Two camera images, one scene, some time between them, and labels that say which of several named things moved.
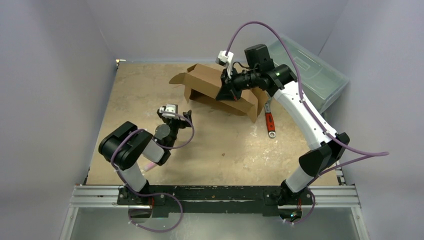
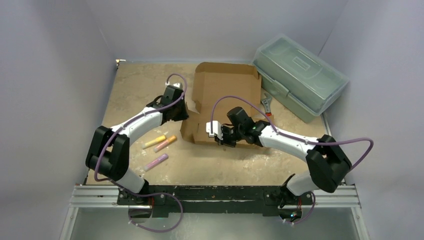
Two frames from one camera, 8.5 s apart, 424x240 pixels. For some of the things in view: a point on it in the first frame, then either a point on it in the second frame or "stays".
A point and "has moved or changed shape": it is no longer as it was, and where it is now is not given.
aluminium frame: x=107 y=196 stays
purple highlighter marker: x=148 y=166 stays
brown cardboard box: x=202 y=83 has moved or changed shape
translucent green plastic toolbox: x=321 y=83 stays
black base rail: x=216 y=200 stays
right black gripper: x=227 y=84 to x=226 y=134
